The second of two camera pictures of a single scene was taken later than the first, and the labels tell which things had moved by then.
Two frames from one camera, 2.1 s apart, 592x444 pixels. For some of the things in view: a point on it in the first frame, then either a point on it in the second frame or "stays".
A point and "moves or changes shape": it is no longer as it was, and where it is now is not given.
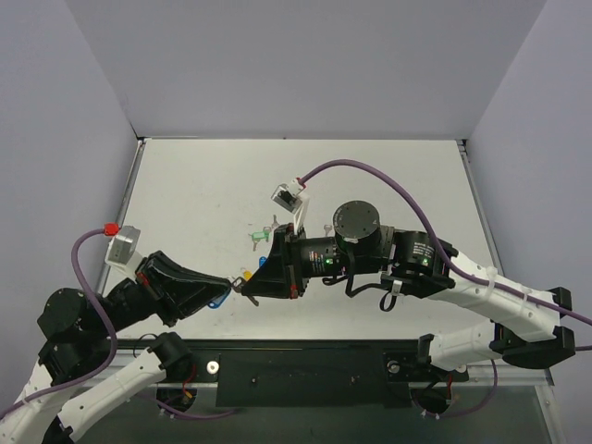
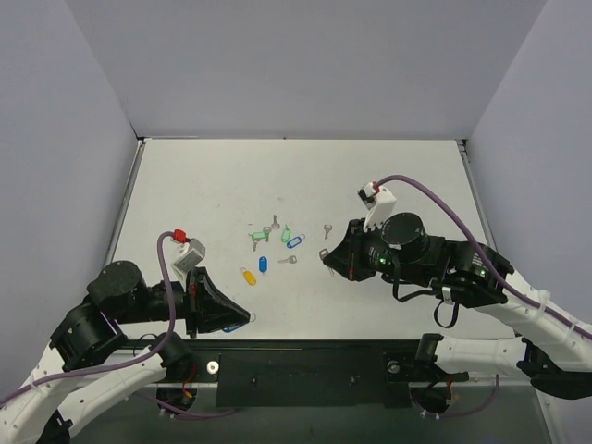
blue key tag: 216,303 moves or changes shape
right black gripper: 287,261 -> 356,252
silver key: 237,286 moves or changes shape
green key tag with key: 258,235 stays
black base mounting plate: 314,373 stays
